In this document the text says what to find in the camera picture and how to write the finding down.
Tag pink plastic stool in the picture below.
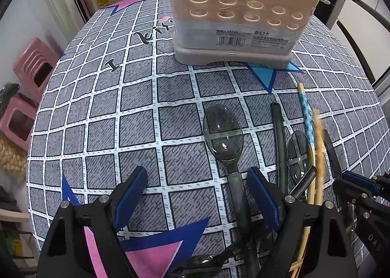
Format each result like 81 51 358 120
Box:
14 37 60 105
0 95 39 151

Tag blue patterned wooden chopstick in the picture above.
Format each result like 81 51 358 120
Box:
288 82 317 278

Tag wooden frame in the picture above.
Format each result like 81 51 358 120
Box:
0 187 34 262

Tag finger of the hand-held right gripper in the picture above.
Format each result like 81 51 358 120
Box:
322 129 368 210
343 171 390 196

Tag grey grid printed tablecloth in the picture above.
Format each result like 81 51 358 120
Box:
27 0 390 278

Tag built-in black oven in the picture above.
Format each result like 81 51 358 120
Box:
314 0 339 24

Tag yellow patterned wooden chopstick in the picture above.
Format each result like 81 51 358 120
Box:
312 109 327 205

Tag bag of beige round snacks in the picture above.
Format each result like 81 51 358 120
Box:
0 132 29 172

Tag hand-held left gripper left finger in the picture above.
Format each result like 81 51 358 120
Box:
39 166 148 278

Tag dark crumpled bag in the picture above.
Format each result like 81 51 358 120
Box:
0 82 20 114

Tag white tall cabinet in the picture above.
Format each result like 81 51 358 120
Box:
335 0 390 96

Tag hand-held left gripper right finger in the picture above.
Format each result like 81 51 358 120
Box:
247 167 360 278

